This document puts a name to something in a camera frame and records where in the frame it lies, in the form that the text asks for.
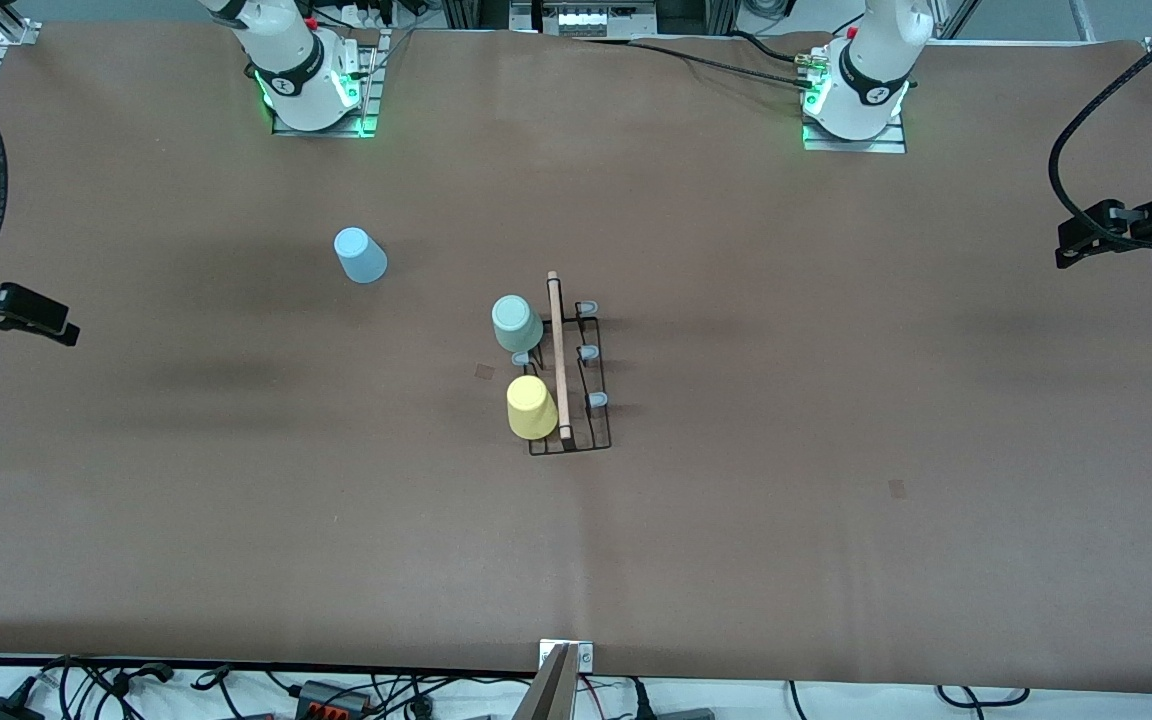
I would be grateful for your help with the black power adapter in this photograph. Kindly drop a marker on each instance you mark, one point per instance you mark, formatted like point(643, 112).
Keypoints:
point(1, 710)

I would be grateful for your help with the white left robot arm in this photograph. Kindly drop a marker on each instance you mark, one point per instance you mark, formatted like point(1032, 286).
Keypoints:
point(871, 70)

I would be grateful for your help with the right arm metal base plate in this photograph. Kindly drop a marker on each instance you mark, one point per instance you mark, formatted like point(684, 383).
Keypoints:
point(372, 90)

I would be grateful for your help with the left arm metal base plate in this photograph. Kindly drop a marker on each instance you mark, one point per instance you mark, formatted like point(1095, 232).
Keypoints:
point(891, 145)

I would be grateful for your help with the white power strip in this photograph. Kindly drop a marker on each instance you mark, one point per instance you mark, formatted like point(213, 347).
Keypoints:
point(596, 18)

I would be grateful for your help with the yellow plastic cup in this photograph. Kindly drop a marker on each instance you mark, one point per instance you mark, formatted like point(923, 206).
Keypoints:
point(532, 408)

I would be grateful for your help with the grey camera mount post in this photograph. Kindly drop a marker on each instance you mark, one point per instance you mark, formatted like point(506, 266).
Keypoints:
point(548, 695)

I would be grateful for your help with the pale green plastic cup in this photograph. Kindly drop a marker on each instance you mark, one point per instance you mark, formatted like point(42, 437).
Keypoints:
point(517, 324)

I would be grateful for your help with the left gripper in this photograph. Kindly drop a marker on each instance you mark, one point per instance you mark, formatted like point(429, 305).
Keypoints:
point(1139, 230)

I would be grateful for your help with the light blue plastic cup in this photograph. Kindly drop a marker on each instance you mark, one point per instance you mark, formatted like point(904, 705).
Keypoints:
point(361, 256)

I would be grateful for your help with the brown table mat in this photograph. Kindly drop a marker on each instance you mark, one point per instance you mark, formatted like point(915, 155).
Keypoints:
point(576, 560)

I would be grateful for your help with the black orange connector box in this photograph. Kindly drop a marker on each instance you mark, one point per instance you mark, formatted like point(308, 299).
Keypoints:
point(331, 697)

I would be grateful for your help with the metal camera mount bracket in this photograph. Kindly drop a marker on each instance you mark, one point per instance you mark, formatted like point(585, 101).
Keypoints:
point(586, 655)

